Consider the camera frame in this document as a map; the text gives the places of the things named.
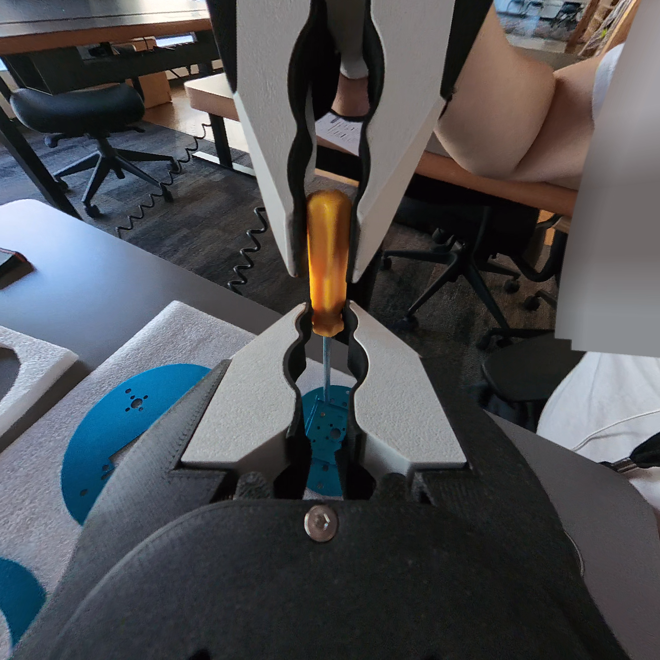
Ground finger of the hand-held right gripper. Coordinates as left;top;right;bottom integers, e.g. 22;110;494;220
233;0;331;279
350;0;457;283

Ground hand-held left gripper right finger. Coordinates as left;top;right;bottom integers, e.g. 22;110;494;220
346;302;469;488

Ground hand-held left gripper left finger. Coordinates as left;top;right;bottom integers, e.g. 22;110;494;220
180;302;314;488

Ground blue perforated metal bracket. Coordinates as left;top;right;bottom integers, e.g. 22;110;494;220
305;397;347;457

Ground orange handled screwdriver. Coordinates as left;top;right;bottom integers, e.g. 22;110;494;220
306;189;354;405

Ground person's right forearm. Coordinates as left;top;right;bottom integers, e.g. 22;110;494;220
434;5;601;190

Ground black under-desk tray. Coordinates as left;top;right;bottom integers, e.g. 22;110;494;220
77;38;220;78

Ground person's right hand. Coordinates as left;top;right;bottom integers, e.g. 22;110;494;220
332;76;374;118

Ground printed instruction sheet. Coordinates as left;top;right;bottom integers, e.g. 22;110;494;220
315;111;363;155

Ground brown cardboard box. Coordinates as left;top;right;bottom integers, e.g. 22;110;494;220
138;36;172;109

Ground large white foam sheet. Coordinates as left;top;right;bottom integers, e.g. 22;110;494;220
0;300;356;650

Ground black mesh office chair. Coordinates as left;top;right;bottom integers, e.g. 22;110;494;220
480;335;586;429

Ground blue slotted metal disc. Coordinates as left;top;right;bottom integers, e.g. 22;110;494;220
61;363;212;527

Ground black saddle stool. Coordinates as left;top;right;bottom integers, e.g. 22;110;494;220
10;82;176;217

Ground wooden shelving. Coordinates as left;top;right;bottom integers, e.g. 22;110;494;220
564;0;640;57

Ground white foam piece with cutout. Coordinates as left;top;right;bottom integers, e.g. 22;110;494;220
0;325;79;439

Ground person's white shirt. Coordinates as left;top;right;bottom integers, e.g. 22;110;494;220
536;44;660;511

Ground small black box red edge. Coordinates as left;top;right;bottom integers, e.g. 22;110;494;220
0;249;36;289

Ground thin coiled black cable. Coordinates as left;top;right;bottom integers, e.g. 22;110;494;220
116;121;215;238

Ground thick coiled black cable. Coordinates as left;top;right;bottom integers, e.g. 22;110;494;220
227;206;269;296

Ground black desk leg frame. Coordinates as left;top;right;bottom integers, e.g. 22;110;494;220
0;77;83;222

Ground blue metal ring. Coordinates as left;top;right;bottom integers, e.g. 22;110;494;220
0;557;47;645

